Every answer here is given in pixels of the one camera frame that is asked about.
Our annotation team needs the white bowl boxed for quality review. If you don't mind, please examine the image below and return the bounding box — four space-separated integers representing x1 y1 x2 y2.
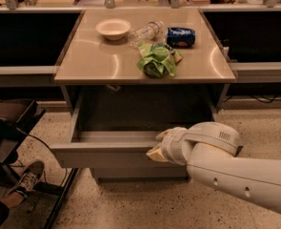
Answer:
95 19 131 41

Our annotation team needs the grey sneaker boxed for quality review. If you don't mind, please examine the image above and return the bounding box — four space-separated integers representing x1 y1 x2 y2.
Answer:
10 160 45 198

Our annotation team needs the green chip bag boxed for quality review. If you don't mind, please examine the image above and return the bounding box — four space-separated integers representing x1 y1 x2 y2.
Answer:
137 41 183 78

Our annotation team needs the grey drawer cabinet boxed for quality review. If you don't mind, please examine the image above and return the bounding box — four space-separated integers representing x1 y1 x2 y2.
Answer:
53 7 237 185

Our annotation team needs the person's leg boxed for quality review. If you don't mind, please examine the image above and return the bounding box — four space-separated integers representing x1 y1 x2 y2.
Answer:
0 192 24 226

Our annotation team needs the grey drawer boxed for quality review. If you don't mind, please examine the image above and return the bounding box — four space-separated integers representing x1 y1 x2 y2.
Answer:
51 92 217 169
90 167 188 179

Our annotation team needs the clear plastic water bottle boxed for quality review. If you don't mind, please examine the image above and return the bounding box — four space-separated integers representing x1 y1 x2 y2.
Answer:
128 21 164 48

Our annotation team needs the grey top drawer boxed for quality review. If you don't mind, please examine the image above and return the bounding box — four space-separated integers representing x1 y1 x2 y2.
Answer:
51 92 217 169

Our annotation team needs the grey bottom drawer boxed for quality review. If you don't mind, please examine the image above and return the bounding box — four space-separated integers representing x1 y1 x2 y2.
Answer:
90 167 188 179

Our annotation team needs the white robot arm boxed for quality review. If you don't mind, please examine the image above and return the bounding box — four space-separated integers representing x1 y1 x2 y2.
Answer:
147 122 281 214

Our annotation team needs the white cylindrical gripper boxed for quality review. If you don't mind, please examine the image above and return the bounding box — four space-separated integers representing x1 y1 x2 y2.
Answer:
146 127 193 165

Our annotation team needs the black cart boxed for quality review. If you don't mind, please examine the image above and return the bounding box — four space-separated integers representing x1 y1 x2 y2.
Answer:
0 90 81 229

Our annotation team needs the black cable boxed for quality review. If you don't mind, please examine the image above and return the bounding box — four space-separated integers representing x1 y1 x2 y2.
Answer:
15 129 69 187

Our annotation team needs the blue soda can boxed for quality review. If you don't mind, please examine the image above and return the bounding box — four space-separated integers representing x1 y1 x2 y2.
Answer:
166 27 195 48

